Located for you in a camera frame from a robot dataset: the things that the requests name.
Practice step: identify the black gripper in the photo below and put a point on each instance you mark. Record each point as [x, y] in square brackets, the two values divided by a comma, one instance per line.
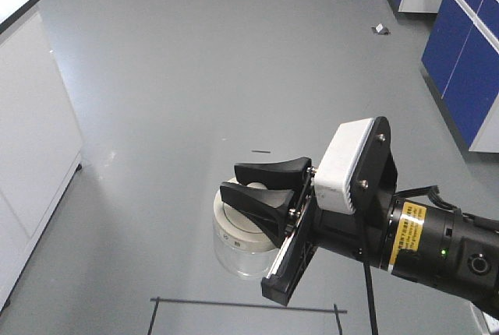
[361, 236]

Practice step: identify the glass jar with white lid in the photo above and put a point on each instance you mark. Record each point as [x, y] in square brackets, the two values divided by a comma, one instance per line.
[240, 246]

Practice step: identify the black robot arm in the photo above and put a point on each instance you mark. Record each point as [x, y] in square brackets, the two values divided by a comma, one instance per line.
[414, 235]

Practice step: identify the white lab bench cabinet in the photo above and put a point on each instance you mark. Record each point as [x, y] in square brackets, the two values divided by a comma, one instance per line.
[41, 139]

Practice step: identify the blue lab cabinet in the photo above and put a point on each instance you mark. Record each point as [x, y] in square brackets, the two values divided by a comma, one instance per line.
[461, 58]

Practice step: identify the grey floor socket box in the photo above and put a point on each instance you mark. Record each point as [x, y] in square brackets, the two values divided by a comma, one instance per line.
[380, 29]

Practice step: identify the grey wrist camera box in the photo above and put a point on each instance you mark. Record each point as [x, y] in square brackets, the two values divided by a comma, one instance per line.
[332, 179]

